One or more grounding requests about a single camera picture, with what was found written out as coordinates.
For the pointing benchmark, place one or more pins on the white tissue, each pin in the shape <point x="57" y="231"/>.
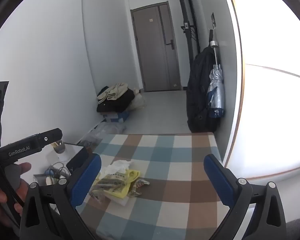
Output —
<point x="117" y="166"/>

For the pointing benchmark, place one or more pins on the yellow plastic bag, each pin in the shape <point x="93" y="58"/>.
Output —
<point x="125" y="182"/>

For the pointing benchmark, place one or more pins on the blue and white box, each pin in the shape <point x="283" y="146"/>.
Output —
<point x="116" y="117"/>

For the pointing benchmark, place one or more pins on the silver folded umbrella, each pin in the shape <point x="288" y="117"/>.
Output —
<point x="216" y="92"/>

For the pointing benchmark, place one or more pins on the metal wall hook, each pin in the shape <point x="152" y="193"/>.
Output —
<point x="213" y="20"/>

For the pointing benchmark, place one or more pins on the beige plastic sack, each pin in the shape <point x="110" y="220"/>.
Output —
<point x="138" y="101"/>

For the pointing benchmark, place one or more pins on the white wood-framed sliding door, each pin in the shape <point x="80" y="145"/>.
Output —
<point x="272" y="55"/>

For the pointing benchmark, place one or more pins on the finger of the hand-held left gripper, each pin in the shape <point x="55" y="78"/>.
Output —
<point x="51" y="136"/>

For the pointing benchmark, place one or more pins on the grey door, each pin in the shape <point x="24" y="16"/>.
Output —
<point x="152" y="50"/>

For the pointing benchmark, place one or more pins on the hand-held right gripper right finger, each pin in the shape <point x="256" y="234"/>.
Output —
<point x="220" y="182"/>

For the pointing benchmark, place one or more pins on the black metal rack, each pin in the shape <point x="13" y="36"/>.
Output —
<point x="187" y="20"/>

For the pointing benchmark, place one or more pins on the black backpack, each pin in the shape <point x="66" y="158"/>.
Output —
<point x="198" y="92"/>

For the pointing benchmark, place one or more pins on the black flat device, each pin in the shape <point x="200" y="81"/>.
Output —
<point x="77" y="158"/>

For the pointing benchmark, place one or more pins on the colourful snack wrapper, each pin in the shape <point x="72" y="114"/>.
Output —
<point x="140" y="185"/>

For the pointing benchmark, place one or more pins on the checked cloth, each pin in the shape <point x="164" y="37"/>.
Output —
<point x="170" y="155"/>

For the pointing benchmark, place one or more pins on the clear plastic bag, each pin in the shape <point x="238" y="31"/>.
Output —
<point x="107" y="130"/>

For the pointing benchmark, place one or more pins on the beige folded clothes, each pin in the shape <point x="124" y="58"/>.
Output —
<point x="113" y="91"/>

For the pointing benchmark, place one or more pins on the black folded clothes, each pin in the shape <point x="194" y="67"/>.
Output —
<point x="117" y="103"/>

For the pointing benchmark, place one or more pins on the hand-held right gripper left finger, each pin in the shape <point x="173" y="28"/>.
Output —
<point x="86" y="180"/>

